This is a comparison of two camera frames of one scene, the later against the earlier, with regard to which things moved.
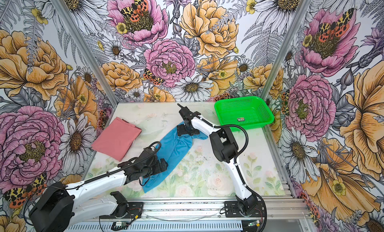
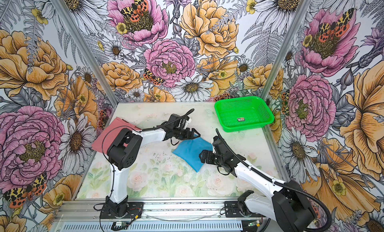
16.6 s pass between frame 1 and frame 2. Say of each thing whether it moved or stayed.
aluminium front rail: stayed
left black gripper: moved
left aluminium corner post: stayed
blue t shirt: moved
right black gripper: moved
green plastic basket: stayed
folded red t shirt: stayed
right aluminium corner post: stayed
